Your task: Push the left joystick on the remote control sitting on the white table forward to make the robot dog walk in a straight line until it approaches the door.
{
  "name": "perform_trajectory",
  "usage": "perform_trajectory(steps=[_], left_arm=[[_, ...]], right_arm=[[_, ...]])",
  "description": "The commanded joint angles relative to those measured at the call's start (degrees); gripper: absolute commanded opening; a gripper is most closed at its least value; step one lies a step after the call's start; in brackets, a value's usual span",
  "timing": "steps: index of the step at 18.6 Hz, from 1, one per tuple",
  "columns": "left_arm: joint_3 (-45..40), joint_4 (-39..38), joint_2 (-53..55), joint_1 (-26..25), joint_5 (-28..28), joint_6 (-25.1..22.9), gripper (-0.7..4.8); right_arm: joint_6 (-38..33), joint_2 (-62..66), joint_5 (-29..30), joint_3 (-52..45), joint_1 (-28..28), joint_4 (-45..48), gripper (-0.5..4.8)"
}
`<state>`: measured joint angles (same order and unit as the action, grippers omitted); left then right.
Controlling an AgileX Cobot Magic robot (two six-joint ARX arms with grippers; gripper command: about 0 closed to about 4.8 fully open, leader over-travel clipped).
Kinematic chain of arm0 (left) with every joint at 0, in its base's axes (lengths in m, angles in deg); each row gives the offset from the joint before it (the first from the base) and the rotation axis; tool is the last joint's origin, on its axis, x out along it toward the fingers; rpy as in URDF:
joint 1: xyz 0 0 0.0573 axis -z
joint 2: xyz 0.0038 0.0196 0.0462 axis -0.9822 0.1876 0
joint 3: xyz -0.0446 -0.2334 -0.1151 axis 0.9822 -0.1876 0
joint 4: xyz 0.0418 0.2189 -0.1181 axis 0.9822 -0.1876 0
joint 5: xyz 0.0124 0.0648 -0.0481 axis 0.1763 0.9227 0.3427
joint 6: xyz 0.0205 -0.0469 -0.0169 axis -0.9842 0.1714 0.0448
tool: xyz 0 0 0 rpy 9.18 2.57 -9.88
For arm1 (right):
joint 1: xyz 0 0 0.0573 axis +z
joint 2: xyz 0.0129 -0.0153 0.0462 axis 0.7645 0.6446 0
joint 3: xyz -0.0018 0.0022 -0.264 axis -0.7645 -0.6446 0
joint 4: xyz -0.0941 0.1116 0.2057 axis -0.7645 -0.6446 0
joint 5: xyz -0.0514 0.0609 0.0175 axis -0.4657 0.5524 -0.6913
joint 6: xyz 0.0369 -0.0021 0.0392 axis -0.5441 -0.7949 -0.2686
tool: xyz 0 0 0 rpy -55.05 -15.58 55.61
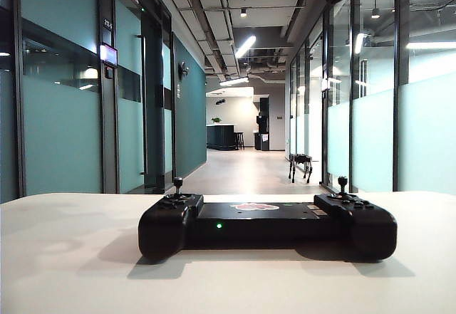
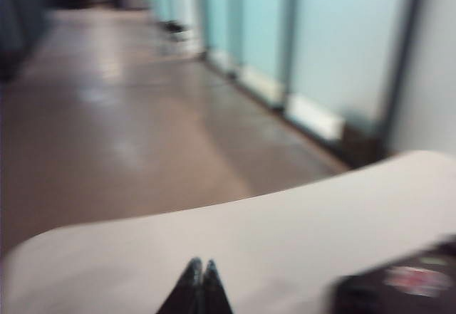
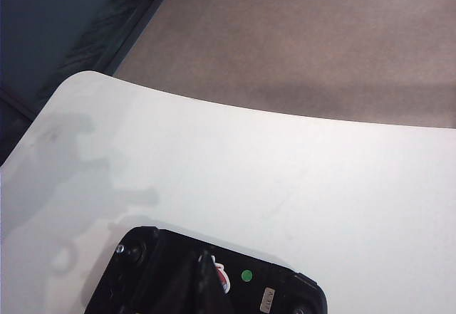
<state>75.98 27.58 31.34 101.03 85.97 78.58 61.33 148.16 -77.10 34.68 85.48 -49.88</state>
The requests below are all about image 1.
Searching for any black remote control with joysticks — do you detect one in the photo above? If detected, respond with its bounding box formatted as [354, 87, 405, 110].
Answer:
[138, 175, 398, 266]

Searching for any black quadruped robot dog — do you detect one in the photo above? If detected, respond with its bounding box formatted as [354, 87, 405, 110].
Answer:
[287, 152, 314, 184]

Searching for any dark counter with white top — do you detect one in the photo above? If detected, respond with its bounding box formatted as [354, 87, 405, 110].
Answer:
[206, 124, 237, 150]

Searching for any tall black cabinet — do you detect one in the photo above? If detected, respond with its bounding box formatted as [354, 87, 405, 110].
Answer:
[259, 96, 271, 135]

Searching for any short linear ceiling light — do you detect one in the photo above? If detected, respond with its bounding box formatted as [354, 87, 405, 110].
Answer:
[219, 76, 249, 87]

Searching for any long linear ceiling light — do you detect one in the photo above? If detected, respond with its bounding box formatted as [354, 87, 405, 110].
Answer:
[234, 35, 257, 58]

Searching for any glowing room display panel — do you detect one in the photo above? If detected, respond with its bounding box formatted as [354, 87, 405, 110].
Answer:
[99, 43, 119, 67]

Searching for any long vertical door handle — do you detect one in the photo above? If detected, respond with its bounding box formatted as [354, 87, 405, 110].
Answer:
[136, 34, 148, 177]

